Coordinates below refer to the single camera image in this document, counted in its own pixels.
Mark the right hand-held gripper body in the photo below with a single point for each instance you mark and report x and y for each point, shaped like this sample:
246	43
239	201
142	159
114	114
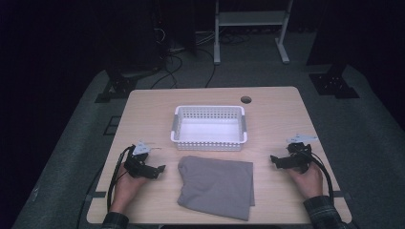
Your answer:
296	159

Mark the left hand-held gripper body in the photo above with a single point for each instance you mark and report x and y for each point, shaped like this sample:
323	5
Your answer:
139	165

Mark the grey cloth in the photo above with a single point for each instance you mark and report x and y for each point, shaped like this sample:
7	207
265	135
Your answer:
216	187

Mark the white perforated plastic basket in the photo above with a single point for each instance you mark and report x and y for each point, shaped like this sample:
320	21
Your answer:
208	130

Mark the person's right hand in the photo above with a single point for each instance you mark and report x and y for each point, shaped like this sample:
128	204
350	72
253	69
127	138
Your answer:
308	183

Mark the person's left hand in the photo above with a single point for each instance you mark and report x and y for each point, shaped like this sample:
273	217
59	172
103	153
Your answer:
127	191

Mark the grey tape strip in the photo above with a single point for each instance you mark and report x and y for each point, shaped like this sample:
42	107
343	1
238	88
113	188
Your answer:
97	194
342	194

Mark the black stand base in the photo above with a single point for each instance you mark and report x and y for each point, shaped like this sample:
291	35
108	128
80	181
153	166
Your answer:
119	86
332	84

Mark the white metal stand frame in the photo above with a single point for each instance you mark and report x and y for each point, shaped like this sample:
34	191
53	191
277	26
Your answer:
219	38

